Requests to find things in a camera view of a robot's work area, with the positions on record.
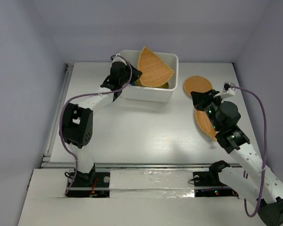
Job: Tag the round orange woven plate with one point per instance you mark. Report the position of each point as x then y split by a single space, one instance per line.
197 84

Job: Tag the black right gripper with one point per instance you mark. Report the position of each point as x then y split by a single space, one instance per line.
205 97

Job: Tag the aluminium rail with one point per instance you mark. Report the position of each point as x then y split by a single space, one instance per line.
123 166
55 124

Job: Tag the white plastic bin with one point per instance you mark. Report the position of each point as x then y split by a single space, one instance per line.
156 94

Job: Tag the aluminium front rail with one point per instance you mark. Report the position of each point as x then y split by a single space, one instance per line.
123 166

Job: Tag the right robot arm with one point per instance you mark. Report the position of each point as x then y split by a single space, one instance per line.
262 188

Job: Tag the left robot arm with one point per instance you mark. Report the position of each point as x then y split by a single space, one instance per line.
76 118

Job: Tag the aluminium left rail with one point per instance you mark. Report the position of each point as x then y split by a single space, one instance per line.
55 124

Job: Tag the round green-trimmed bamboo plate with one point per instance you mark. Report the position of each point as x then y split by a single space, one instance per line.
138 83

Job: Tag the orange leaf-shaped woven tray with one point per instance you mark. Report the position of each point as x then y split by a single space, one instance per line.
205 124

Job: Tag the green-trimmed square bamboo tray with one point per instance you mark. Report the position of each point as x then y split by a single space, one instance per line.
165 86

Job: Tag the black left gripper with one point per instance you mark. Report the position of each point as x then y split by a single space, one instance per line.
136 75

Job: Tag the orange teardrop woven tray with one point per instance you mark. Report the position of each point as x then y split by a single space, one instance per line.
155 72

